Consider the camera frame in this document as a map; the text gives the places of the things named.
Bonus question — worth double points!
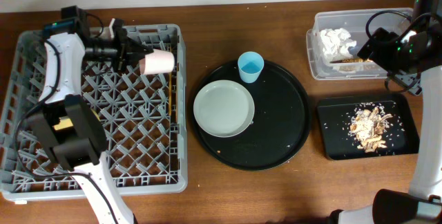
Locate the black rectangular tray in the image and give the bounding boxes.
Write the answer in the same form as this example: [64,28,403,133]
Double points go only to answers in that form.
[317,93,419,160]

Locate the wooden chopstick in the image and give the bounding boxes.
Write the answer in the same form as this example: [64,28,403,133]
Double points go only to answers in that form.
[174,63,179,123]
[169,73,173,116]

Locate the clear plastic waste bin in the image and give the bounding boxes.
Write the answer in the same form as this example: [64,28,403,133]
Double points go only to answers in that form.
[305,8,432,81]

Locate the grey round plate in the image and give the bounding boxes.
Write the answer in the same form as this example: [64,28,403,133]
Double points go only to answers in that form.
[193,80,255,138]

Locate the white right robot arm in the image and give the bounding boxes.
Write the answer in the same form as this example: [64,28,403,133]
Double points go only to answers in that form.
[326,0,441,223]

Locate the light blue plastic cup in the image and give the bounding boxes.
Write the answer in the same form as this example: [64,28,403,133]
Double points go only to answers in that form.
[238,51,265,84]

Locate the grey plastic dishwasher rack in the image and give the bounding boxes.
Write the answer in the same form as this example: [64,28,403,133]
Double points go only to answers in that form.
[1,24,188,204]

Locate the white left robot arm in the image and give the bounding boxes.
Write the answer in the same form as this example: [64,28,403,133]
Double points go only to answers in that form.
[20,6,159,223]

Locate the pink plastic cup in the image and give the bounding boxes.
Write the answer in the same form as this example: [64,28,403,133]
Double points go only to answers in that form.
[139,49,175,75]

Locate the food scraps and rice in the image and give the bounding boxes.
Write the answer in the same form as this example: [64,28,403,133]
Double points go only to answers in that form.
[348,103,394,153]

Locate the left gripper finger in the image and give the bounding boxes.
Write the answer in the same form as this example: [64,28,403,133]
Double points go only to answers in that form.
[123,53,146,68]
[128,38,153,54]

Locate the gold snack wrapper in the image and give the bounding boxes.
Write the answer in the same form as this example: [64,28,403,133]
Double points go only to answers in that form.
[330,58,373,64]

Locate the white paper napkin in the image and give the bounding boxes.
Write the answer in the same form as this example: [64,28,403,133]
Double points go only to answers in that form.
[316,28,357,62]

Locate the yellow plastic bowl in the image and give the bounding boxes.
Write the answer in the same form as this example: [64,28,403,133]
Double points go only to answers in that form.
[52,109,101,132]

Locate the round black serving tray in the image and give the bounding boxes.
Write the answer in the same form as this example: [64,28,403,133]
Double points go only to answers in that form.
[189,60,312,171]

